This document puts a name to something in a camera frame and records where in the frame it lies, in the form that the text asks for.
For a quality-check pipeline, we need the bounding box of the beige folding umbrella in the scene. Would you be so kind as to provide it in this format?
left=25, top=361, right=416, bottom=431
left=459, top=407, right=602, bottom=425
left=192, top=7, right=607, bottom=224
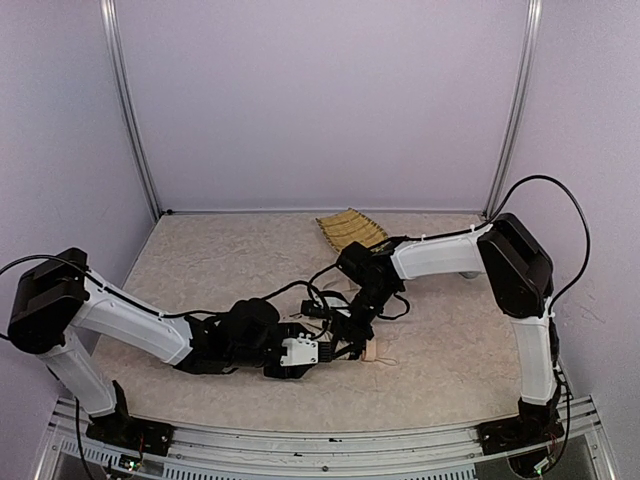
left=284, top=284, right=401, bottom=367

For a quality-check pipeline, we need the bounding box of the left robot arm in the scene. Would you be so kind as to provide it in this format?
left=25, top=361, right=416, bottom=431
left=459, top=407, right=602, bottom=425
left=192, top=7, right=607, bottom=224
left=6, top=248, right=330, bottom=419

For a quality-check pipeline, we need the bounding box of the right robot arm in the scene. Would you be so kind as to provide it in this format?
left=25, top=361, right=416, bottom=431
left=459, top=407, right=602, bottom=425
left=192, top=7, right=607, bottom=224
left=334, top=214, right=558, bottom=409

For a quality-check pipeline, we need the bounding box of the woven bamboo tray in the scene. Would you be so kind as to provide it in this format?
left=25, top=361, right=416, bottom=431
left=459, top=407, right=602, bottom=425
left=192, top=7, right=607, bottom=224
left=315, top=208, right=388, bottom=253

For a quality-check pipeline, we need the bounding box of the light blue ceramic mug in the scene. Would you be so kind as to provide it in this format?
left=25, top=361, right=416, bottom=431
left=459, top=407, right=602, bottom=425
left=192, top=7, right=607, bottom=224
left=459, top=271, right=480, bottom=279

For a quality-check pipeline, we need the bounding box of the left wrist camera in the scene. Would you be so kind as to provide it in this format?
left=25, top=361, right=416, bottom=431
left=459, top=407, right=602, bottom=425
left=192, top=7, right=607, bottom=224
left=280, top=337, right=333, bottom=367

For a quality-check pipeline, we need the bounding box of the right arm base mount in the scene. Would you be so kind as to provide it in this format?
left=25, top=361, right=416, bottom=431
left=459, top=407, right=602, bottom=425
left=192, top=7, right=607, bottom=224
left=477, top=403, right=565, bottom=455

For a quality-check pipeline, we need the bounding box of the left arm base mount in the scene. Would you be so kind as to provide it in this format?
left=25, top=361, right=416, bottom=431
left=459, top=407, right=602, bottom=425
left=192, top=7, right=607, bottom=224
left=86, top=411, right=174, bottom=457

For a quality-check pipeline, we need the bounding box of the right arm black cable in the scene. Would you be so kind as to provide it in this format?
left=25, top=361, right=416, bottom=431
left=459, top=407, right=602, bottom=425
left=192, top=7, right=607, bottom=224
left=492, top=174, right=591, bottom=306

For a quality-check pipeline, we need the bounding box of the aluminium front rail frame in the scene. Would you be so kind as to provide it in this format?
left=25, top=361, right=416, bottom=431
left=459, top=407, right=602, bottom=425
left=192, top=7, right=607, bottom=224
left=37, top=394, right=616, bottom=480

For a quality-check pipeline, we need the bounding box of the right aluminium corner post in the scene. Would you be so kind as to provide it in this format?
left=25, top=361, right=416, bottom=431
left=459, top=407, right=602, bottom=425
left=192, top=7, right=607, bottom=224
left=483, top=0, right=543, bottom=217

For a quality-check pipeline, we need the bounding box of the aluminium corner post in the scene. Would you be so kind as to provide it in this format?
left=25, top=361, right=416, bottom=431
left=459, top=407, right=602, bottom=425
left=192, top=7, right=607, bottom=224
left=100, top=0, right=163, bottom=222
left=483, top=0, right=543, bottom=217

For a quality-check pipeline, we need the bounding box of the left aluminium corner post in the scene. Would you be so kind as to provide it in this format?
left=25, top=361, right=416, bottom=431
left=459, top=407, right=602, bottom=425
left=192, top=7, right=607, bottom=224
left=100, top=0, right=163, bottom=222

